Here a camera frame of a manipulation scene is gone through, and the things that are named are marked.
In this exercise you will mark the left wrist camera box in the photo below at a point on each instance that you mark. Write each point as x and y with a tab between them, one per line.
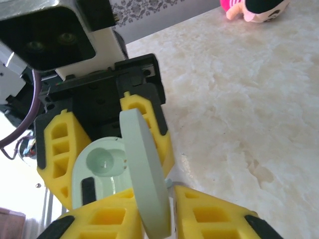
49	37

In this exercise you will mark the mint green earbud charging case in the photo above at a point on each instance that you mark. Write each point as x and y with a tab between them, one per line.
147	174

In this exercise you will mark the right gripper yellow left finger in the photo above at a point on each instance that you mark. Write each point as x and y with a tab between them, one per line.
84	224

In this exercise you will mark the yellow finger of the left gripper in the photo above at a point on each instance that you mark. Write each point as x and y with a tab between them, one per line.
162	149
49	174

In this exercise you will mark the pink doll with black hat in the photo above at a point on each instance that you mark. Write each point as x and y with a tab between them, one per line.
261	12

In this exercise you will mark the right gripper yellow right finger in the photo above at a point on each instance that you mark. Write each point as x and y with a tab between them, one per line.
187	224

